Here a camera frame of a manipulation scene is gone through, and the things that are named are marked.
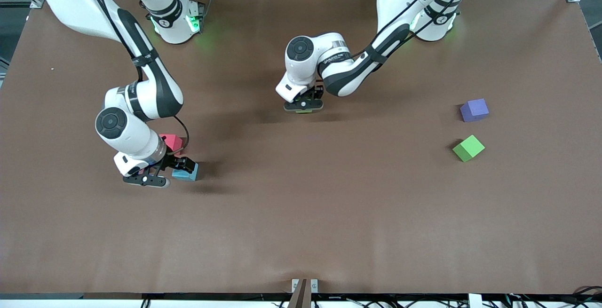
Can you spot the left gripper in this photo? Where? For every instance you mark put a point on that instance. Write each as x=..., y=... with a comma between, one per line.
x=318, y=92

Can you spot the purple foam block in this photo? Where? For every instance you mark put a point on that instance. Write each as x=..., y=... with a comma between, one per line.
x=475, y=110

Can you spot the light blue foam block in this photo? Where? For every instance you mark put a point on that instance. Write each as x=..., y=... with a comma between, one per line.
x=186, y=176

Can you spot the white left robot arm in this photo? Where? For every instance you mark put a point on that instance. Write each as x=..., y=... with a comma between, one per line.
x=300, y=48

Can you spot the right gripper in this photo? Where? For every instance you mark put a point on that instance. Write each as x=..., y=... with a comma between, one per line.
x=172, y=161

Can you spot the grey metal table bracket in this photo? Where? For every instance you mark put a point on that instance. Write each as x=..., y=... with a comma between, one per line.
x=295, y=285
x=314, y=285

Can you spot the red foam block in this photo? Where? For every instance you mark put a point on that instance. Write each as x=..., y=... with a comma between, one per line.
x=173, y=141

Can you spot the small white box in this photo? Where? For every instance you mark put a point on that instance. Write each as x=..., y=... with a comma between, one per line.
x=475, y=301

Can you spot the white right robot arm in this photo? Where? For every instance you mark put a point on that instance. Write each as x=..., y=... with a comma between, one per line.
x=111, y=122

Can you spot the green foam block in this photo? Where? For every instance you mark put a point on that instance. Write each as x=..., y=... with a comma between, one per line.
x=468, y=148
x=304, y=111

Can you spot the brown wooden strip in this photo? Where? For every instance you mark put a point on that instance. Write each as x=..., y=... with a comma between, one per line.
x=301, y=298

